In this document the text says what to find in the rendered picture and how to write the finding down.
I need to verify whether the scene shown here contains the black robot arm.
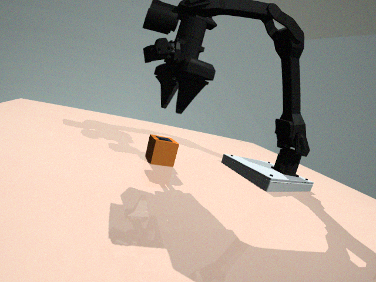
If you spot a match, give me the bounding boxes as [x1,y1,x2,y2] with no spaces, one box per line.
[143,0,310,177]

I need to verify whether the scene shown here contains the orange block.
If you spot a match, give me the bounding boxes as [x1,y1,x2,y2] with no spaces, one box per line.
[145,134,179,167]

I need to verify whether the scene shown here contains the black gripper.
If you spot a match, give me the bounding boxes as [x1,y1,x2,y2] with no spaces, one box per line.
[154,35,215,114]

